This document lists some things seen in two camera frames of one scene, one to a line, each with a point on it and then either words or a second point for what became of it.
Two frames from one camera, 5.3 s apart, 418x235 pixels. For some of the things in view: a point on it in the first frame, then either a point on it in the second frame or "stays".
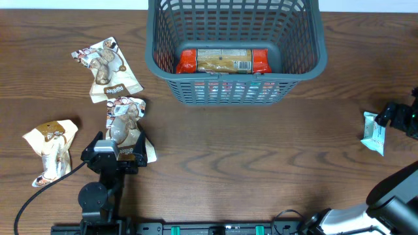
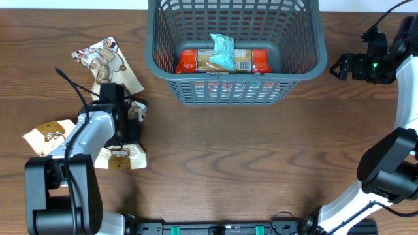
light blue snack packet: x=374 y=134 to x=224 y=50
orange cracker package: x=224 y=61 stays
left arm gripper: x=140 y=156 to x=134 y=132
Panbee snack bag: x=112 y=76 stays
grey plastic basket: x=292 y=30 stays
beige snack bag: x=52 y=141 stays
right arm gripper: x=399 y=120 to x=359 y=59
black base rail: x=247 y=228 stays
